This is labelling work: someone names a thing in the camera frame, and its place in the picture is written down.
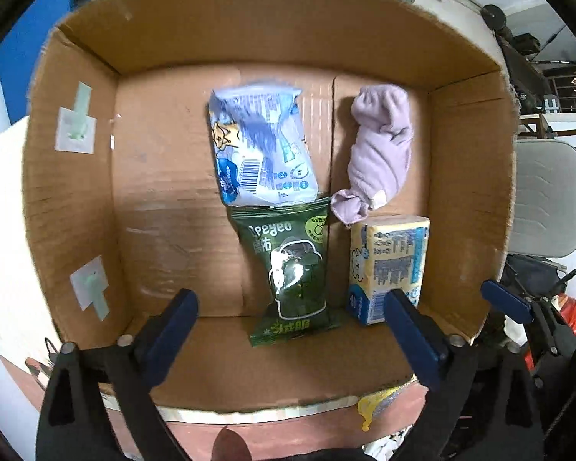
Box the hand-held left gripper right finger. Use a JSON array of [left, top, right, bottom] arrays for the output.
[[384, 289, 546, 461]]

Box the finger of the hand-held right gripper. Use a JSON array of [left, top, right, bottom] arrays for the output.
[[480, 280, 576, 380]]

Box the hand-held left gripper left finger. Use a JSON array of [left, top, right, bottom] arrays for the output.
[[36, 289, 200, 461]]

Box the yellow tissue pack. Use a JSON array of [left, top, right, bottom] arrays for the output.
[[346, 214, 431, 326]]

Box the dark green snack packet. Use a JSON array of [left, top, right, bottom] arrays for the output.
[[230, 196, 349, 348]]

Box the brown cardboard box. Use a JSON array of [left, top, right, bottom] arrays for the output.
[[22, 0, 517, 416]]

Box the lilac sock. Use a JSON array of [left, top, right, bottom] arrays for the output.
[[329, 84, 412, 226]]

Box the light blue snack packet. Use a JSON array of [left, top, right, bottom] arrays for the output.
[[207, 81, 319, 208]]

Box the red bag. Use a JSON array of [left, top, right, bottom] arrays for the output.
[[552, 293, 576, 347]]

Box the yellow crumpled wrapper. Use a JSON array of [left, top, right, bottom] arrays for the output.
[[357, 384, 416, 431]]

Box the grey chair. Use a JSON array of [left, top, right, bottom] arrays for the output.
[[508, 139, 576, 258]]

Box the dark equipment rack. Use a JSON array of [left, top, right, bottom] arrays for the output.
[[497, 31, 576, 112]]

